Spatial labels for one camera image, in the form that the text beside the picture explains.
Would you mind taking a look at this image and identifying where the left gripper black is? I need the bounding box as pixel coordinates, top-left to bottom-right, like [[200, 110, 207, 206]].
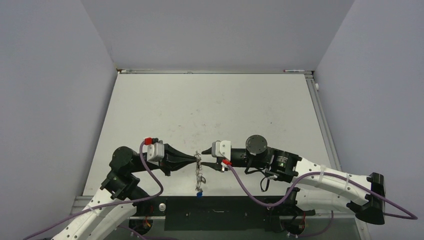
[[129, 143, 197, 176]]

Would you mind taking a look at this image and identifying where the metal disc keyring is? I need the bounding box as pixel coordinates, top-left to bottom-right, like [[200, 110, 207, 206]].
[[194, 151, 206, 192]]

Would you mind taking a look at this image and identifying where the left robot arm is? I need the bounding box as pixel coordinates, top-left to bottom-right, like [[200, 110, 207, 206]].
[[53, 138, 200, 240]]

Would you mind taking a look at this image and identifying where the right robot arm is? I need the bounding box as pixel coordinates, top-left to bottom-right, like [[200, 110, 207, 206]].
[[202, 134, 386, 225]]

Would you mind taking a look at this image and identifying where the red white marker pen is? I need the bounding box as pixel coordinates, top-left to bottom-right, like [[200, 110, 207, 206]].
[[283, 69, 306, 73]]

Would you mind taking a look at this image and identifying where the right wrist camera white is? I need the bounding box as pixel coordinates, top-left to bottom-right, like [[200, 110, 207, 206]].
[[211, 140, 232, 161]]

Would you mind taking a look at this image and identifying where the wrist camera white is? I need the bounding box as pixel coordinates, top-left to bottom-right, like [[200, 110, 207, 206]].
[[146, 141, 165, 163], [211, 140, 232, 161]]

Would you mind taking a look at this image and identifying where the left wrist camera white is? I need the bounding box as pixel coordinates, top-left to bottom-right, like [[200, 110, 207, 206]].
[[146, 141, 165, 163]]

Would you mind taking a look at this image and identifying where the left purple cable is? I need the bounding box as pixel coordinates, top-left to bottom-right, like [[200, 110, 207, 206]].
[[23, 140, 165, 240]]

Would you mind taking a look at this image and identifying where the purple cable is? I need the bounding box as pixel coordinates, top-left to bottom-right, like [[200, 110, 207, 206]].
[[23, 140, 165, 240], [225, 162, 419, 221]]

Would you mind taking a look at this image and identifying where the aluminium table frame rail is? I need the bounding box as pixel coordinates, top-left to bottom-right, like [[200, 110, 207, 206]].
[[298, 73, 371, 240]]

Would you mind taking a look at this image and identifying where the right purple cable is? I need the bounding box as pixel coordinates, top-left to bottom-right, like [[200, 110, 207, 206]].
[[225, 162, 419, 221]]

